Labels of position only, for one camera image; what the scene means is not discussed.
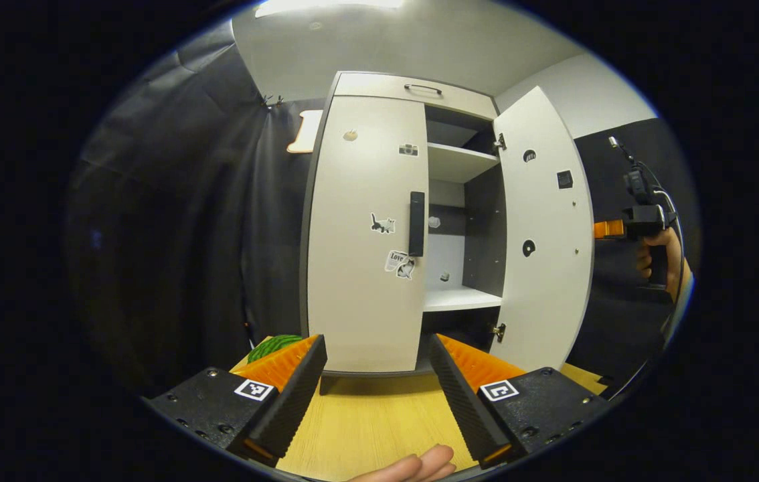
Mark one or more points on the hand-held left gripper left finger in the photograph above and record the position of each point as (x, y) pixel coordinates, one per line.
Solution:
(296, 395)

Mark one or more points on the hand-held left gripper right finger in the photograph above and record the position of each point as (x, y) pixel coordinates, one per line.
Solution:
(463, 402)

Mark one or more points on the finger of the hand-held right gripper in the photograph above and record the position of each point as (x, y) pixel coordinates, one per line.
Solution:
(608, 229)

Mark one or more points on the white door with round stickers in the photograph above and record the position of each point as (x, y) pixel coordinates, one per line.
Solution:
(547, 201)

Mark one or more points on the white double-door shoe cabinet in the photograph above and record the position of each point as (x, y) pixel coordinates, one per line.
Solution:
(483, 227)

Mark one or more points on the white door with camera sticker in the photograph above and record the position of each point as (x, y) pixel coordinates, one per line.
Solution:
(353, 268)

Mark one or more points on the metal door hinge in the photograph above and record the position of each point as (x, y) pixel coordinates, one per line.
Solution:
(499, 331)
(500, 142)

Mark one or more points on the white cabinet shelf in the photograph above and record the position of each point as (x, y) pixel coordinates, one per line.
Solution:
(456, 298)
(456, 161)

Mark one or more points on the green striped watermelon toy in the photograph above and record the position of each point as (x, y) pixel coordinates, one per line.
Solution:
(272, 347)

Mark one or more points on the black backdrop cloth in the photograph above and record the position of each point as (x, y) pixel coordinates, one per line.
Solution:
(185, 234)

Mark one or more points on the ceiling light strip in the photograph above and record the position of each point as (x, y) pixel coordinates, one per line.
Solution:
(326, 5)

